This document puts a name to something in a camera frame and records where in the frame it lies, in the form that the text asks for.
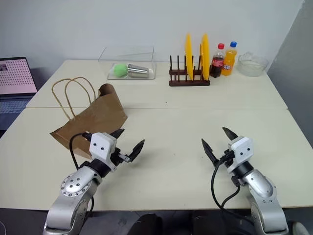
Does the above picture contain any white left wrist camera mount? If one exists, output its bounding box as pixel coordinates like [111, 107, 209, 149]
[89, 132, 117, 170]

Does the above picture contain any dark wooden dish rack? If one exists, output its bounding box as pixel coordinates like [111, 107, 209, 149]
[168, 54, 211, 87]

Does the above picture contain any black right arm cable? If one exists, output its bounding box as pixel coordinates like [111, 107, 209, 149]
[211, 155, 255, 227]

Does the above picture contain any clear plastic box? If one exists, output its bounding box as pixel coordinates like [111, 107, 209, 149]
[98, 46, 157, 81]

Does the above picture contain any clear glass bowl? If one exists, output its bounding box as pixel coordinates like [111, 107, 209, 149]
[237, 51, 270, 78]

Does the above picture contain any green fuzzy ball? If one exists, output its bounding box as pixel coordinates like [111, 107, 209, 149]
[112, 63, 129, 79]

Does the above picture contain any yellow plate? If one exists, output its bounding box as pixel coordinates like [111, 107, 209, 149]
[184, 32, 195, 80]
[199, 33, 211, 81]

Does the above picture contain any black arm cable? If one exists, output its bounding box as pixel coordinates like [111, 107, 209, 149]
[211, 155, 255, 227]
[69, 132, 95, 218]

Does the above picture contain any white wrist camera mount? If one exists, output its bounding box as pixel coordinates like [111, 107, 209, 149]
[89, 132, 117, 170]
[227, 136, 255, 175]

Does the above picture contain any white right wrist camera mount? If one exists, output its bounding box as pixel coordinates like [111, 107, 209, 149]
[227, 136, 255, 175]

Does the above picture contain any stainless steel cup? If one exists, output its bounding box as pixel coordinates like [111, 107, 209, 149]
[126, 64, 149, 79]

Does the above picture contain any orange soda bottle blue cap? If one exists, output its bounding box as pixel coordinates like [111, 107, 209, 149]
[221, 41, 238, 77]

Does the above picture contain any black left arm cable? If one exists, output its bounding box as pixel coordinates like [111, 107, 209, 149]
[69, 132, 95, 218]

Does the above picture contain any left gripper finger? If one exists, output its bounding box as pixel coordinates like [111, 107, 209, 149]
[111, 128, 125, 140]
[128, 139, 146, 163]

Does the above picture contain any open laptop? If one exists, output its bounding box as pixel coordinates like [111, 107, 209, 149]
[0, 57, 38, 134]

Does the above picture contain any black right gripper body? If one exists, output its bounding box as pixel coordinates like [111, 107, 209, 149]
[218, 142, 236, 169]

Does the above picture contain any brown paper bag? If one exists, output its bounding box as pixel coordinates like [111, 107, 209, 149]
[49, 76, 129, 160]

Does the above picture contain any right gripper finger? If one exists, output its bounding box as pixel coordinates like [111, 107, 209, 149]
[222, 126, 238, 141]
[201, 138, 221, 167]

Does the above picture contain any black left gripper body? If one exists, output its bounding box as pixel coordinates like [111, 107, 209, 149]
[111, 139, 131, 168]

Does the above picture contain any cola bottle red cap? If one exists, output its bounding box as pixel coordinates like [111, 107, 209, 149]
[210, 43, 226, 79]

